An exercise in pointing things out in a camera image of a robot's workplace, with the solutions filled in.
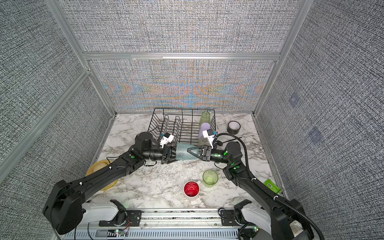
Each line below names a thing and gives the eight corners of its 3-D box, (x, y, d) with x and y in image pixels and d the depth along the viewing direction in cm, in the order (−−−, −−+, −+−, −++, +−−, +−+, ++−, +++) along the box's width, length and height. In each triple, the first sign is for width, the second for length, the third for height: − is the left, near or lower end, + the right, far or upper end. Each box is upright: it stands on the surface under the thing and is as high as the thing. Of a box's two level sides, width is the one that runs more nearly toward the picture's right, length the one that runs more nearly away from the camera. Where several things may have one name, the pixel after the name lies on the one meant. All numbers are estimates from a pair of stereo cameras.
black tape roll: (227, 134, 109) (228, 130, 106) (225, 124, 115) (226, 120, 112) (240, 134, 109) (242, 130, 106) (238, 124, 115) (239, 120, 112)
